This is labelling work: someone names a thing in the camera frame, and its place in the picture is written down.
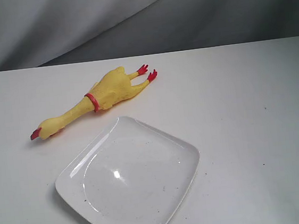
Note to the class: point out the yellow rubber chicken toy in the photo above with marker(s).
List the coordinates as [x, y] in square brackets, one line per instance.
[113, 88]

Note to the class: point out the white square plate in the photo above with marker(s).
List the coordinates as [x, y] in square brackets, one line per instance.
[131, 173]

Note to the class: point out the grey backdrop cloth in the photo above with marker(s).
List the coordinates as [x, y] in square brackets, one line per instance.
[36, 33]

